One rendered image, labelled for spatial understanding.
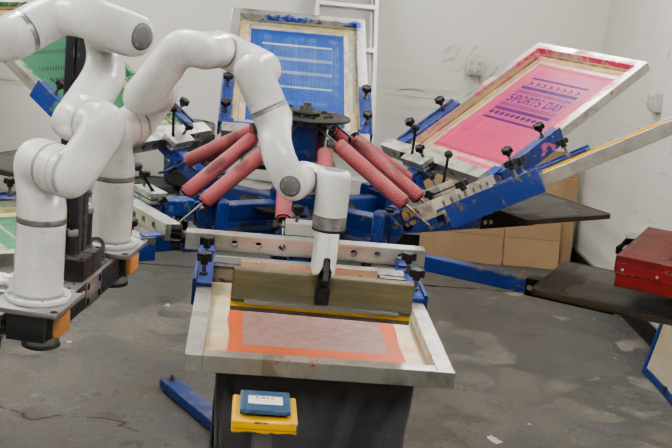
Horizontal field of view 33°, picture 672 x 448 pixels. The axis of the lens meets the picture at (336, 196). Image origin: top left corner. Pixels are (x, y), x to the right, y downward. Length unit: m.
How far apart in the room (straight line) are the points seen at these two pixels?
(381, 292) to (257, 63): 0.58
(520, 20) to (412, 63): 0.72
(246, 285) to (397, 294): 0.34
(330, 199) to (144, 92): 0.48
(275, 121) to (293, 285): 0.37
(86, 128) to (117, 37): 0.18
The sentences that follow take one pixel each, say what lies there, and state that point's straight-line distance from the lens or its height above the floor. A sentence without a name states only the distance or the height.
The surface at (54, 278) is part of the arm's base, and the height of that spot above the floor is 1.19.
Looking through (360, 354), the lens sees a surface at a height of 0.96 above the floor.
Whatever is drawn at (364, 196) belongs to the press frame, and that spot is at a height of 1.02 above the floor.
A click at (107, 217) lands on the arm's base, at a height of 1.21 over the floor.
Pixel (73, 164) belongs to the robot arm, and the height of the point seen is 1.43.
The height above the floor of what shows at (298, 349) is 0.96.
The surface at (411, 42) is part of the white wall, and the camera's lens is 7.12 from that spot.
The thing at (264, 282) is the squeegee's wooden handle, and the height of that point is 1.12.
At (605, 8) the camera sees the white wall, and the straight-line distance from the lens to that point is 7.37.
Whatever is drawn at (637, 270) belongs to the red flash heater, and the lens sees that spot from 3.27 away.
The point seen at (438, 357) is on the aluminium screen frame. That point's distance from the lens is 2.59.
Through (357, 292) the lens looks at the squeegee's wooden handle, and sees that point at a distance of 2.56.
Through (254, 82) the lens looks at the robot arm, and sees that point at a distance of 2.48.
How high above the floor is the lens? 1.87
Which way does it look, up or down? 12 degrees down
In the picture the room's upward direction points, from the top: 6 degrees clockwise
